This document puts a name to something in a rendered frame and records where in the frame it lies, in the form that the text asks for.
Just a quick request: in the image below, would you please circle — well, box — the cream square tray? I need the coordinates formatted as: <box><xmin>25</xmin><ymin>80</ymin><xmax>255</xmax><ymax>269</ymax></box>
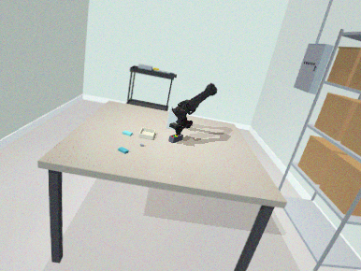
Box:
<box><xmin>138</xmin><ymin>127</ymin><xmax>155</xmax><ymax>140</ymax></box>

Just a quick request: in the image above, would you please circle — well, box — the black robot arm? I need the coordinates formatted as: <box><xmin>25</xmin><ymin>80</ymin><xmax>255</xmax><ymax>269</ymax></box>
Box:
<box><xmin>172</xmin><ymin>83</ymin><xmax>218</xmax><ymax>128</ymax></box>

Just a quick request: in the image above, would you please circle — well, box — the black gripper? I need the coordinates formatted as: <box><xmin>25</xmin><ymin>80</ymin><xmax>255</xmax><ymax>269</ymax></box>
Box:
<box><xmin>169</xmin><ymin>117</ymin><xmax>187</xmax><ymax>136</ymax></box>

